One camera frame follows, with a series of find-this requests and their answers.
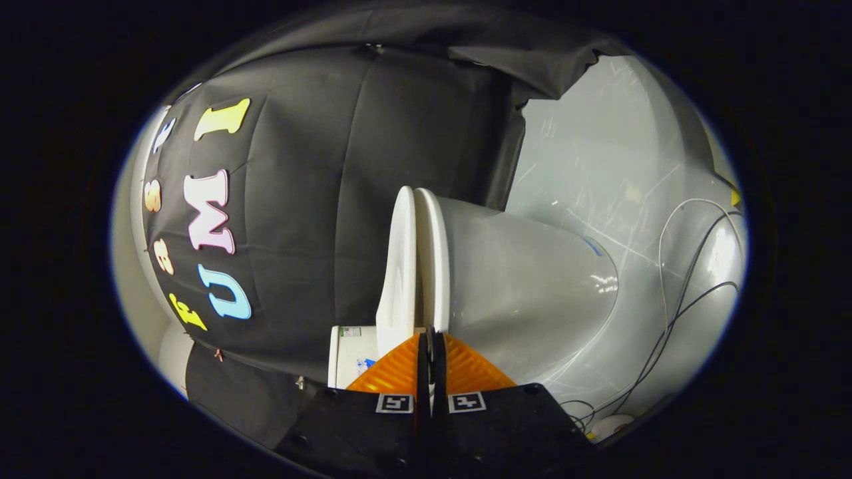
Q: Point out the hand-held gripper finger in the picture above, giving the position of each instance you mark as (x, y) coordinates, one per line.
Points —
(439, 426)
(423, 426)

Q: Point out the white toilet lid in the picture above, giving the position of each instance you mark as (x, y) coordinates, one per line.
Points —
(399, 266)

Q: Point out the white toilet seat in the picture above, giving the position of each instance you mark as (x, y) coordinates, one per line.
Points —
(432, 266)

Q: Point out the white toilet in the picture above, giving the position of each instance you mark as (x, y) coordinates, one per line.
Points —
(519, 286)

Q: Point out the black backdrop cloth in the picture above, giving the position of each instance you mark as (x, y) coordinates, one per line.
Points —
(306, 199)

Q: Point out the yellow tape piece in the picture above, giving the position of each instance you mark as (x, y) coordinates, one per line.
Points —
(734, 197)

